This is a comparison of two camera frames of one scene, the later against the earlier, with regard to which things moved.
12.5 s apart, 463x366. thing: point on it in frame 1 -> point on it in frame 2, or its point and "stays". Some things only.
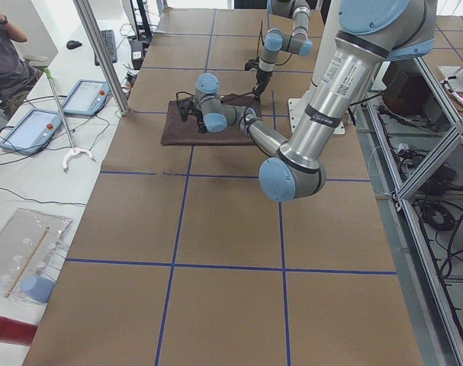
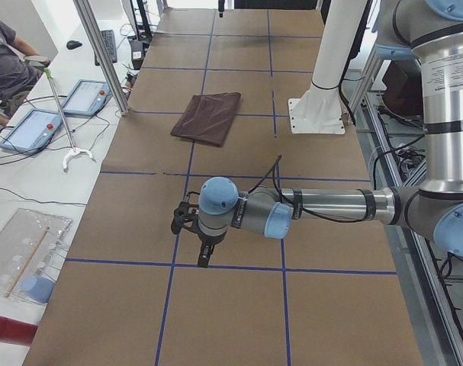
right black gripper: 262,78 -> 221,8
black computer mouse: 73,44 stays
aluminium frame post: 104,56 stays
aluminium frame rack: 419,146 stays
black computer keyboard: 109,40 stays
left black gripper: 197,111 -> 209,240
